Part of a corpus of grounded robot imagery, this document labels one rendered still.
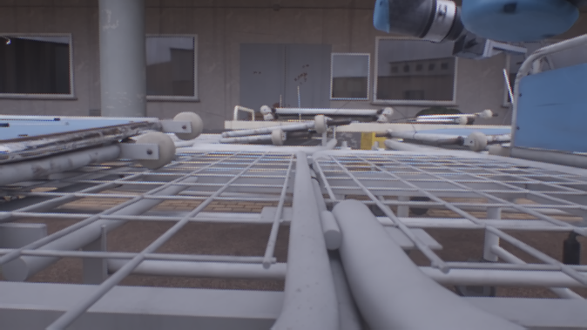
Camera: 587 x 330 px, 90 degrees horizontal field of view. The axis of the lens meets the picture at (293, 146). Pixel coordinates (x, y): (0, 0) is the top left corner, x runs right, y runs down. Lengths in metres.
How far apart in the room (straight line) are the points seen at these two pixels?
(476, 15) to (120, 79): 4.74
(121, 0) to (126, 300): 4.98
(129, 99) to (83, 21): 3.56
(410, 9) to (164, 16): 6.77
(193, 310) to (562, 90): 0.87
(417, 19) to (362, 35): 5.96
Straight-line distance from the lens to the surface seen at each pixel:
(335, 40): 6.60
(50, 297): 0.29
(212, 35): 6.86
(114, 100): 4.90
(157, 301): 0.25
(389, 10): 0.75
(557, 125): 0.93
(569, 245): 0.83
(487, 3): 0.33
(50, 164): 0.46
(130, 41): 5.01
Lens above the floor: 0.57
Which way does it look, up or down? 4 degrees down
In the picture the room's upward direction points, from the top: 1 degrees clockwise
